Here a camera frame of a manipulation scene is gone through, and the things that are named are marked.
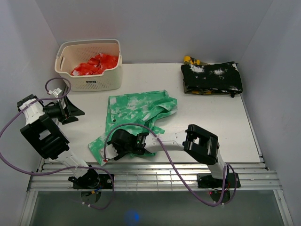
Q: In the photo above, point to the red white garment in basket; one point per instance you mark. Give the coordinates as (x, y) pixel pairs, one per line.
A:
(96, 65)

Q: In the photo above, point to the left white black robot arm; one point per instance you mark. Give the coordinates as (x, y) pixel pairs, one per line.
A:
(49, 141)

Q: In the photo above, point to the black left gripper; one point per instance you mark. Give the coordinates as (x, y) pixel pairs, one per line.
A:
(71, 110)

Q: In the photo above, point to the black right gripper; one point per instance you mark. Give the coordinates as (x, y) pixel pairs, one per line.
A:
(120, 154)

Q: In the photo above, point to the black white folded trousers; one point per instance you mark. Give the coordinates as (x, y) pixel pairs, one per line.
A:
(232, 81)

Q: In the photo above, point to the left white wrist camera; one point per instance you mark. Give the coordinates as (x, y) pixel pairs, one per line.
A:
(56, 92)

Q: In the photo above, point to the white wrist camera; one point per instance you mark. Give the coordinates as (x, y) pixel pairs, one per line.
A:
(56, 92)
(108, 153)

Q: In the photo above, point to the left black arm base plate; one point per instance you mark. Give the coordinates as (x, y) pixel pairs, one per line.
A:
(102, 181)

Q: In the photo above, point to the green white tie-dye trousers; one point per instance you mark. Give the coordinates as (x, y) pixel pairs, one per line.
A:
(139, 108)

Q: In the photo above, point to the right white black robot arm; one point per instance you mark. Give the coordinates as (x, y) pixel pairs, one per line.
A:
(200, 144)

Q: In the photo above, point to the cream perforated plastic basket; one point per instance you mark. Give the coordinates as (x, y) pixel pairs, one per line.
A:
(72, 53)

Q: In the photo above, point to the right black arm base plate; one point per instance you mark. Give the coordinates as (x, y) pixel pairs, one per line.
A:
(207, 181)

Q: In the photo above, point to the yellow camouflage folded trousers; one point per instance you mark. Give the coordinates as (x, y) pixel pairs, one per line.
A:
(195, 61)

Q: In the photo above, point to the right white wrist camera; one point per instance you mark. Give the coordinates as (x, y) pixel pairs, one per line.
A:
(108, 153)

